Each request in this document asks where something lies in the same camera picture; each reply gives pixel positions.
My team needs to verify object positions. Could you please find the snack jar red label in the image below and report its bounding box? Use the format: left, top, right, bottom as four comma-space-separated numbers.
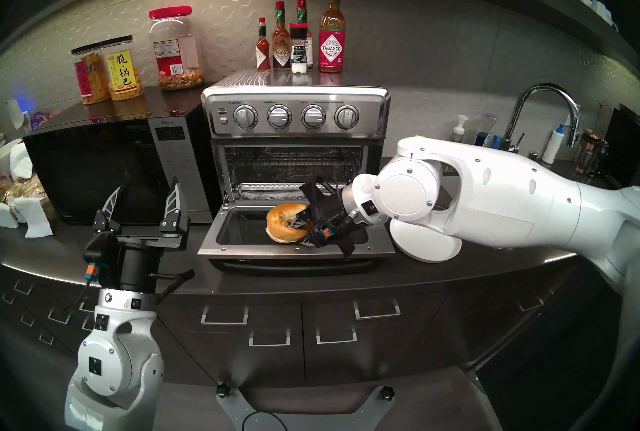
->
71, 46, 112, 106

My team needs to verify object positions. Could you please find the silver oven knob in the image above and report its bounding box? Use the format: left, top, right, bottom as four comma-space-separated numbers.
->
266, 103, 293, 130
233, 104, 259, 131
300, 104, 327, 130
334, 104, 360, 130

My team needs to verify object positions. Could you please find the purple snack bag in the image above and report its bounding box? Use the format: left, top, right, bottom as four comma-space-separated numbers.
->
27, 110, 56, 132

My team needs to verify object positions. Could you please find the golden brown bagel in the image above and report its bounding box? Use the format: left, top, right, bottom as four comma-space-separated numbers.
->
265, 203, 313, 243

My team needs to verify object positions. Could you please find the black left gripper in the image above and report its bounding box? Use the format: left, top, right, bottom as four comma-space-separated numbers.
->
92, 176, 191, 292

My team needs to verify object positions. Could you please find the white bowl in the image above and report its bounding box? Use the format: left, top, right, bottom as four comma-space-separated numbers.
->
0, 137, 23, 171

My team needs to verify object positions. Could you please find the small red Tabasco bottle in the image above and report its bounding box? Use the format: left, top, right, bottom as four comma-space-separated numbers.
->
255, 17, 271, 72

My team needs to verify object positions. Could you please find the large orange Tabasco bottle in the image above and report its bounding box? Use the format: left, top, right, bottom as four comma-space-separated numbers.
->
318, 0, 347, 74

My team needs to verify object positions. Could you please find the yellow soap pump dispenser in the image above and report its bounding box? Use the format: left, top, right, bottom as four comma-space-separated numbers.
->
449, 115, 469, 143

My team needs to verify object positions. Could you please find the black floor cable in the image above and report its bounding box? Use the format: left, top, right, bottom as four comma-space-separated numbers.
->
242, 410, 291, 431

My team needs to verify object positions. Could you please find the crumpled white tissue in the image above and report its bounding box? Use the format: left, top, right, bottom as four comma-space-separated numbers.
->
9, 142, 35, 182

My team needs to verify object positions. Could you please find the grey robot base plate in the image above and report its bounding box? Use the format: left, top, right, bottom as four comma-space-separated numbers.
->
216, 382, 396, 431

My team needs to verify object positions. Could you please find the dark base cabinet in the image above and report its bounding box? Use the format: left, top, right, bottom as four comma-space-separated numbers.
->
0, 260, 586, 388

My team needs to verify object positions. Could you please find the stainless steel toaster oven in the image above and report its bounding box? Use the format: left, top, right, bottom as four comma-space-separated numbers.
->
201, 67, 392, 216

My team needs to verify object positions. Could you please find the foil lined oven tray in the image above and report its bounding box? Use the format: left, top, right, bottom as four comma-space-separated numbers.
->
239, 189, 351, 202

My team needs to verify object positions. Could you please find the black cap salt grinder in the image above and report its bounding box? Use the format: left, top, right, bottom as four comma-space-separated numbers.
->
290, 23, 310, 75

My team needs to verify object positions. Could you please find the white round plate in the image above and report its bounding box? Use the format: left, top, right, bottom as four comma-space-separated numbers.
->
389, 217, 462, 264

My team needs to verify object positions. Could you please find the bagged bread loaf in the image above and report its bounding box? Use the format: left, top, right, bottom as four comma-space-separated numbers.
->
0, 174, 58, 218

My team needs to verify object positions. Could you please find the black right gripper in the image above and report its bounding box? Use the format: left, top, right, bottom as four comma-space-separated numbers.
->
289, 177, 358, 257

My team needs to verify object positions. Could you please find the glass toaster oven door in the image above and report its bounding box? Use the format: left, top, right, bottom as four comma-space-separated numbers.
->
197, 202, 397, 278

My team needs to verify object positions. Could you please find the black microwave oven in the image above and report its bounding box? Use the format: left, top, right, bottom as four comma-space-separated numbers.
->
22, 85, 221, 227

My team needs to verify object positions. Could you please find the clear jar red lid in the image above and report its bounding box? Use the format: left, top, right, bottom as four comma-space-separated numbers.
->
148, 6, 205, 92

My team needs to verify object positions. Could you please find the black coffee machine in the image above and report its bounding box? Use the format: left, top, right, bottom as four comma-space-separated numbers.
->
602, 104, 640, 191

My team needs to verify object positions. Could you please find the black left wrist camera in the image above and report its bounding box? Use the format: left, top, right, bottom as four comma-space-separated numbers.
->
82, 233, 120, 282

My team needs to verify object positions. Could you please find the wire oven rack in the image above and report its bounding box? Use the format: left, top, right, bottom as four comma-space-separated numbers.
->
235, 157, 360, 191

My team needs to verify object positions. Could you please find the medium red Tabasco bottle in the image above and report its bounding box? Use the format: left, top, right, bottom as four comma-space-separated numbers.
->
271, 1, 292, 72

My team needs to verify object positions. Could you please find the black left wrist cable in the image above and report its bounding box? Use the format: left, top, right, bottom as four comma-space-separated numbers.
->
150, 269, 196, 306

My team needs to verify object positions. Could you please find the green label Tabasco bottle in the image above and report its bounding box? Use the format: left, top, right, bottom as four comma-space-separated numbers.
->
296, 0, 314, 71

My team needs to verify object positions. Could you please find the snack jar yellow label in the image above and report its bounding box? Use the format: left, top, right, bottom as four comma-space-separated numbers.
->
101, 36, 145, 102

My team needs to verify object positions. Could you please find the white bottle blue cap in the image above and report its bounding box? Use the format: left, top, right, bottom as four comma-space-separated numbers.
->
541, 124, 566, 165

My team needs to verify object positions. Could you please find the copper french press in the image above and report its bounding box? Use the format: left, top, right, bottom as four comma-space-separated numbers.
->
574, 129, 608, 178

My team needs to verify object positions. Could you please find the chrome gooseneck faucet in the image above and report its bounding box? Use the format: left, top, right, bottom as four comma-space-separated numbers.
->
500, 83, 582, 153

